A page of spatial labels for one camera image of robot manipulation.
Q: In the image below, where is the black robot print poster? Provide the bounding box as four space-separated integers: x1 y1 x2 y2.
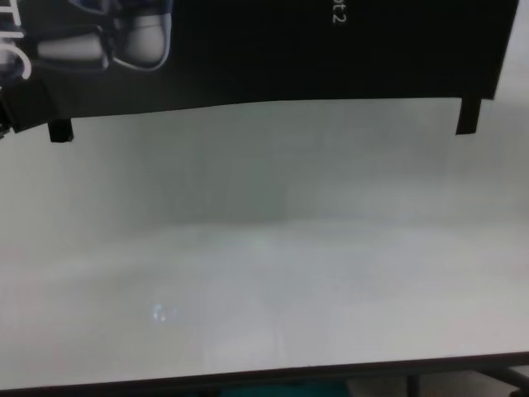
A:
0 0 520 125

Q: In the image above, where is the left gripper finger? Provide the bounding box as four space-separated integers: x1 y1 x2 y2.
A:
0 78 63 132

